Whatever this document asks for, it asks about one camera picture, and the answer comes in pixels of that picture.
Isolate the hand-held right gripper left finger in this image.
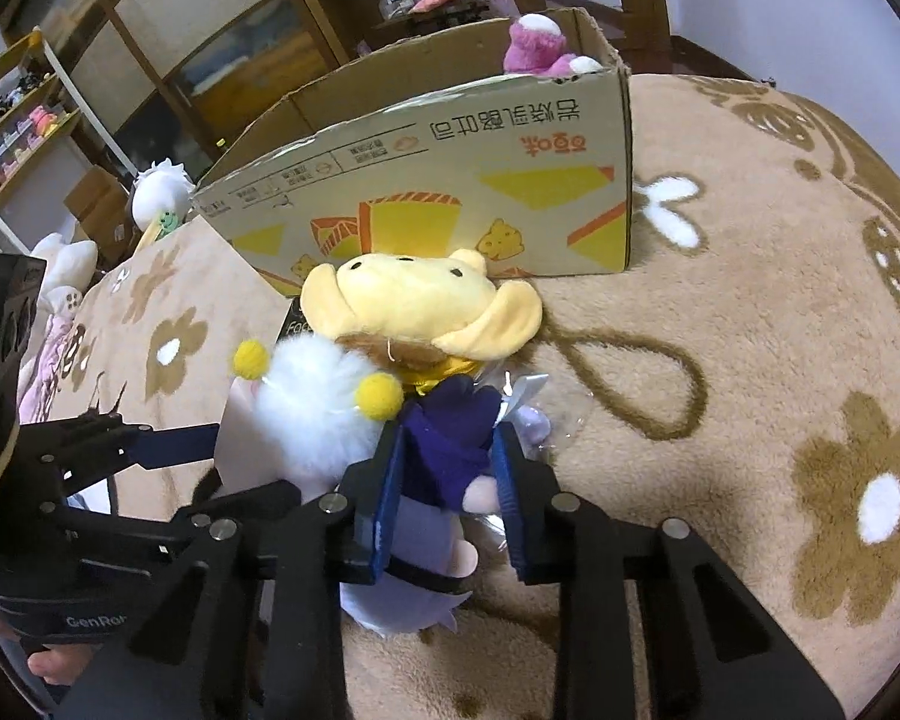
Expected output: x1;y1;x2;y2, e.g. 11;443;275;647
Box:
56;426;407;720

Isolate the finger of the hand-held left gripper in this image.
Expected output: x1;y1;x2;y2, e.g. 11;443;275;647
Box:
21;411;224;486
66;481;302;557

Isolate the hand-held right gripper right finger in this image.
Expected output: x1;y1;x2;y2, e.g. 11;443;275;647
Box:
491;426;845;720

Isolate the white fluffy pom-pom plush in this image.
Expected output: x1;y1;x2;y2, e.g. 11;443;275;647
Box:
216;334;407;505

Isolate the black tissue pack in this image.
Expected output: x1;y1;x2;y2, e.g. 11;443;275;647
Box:
280;298;312;350

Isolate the yellow bear plush doll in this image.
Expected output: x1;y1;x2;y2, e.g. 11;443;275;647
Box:
300;246;546;640

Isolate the printed cardboard box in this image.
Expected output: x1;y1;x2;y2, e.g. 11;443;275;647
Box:
190;6;635;298

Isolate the person's left hand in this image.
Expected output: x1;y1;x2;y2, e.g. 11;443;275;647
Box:
24;646;85;692

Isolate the pink and white plush pile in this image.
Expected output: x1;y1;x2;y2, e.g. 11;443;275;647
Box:
13;311;72;425

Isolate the clear plastic wrapper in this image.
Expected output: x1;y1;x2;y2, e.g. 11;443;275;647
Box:
499;371;597;462

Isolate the white bear plush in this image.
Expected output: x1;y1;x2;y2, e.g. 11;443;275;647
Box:
28;235;100;312

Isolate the brown cardboard box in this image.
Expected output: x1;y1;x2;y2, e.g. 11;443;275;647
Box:
62;163;134;245

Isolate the white round plush toy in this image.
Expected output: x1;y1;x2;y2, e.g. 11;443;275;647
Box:
130;157;196;232

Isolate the beige floral blanket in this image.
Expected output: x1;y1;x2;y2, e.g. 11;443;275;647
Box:
15;73;900;720

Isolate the wooden toy shelf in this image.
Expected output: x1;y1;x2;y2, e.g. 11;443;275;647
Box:
0;28;85;256

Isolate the wooden wardrobe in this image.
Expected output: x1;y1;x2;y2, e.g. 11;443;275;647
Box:
0;0;350;173

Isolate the pink plush toy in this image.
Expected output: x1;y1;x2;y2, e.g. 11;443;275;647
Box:
501;13;605;80

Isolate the small wooden table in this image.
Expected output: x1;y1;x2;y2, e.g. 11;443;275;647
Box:
371;0;515;35

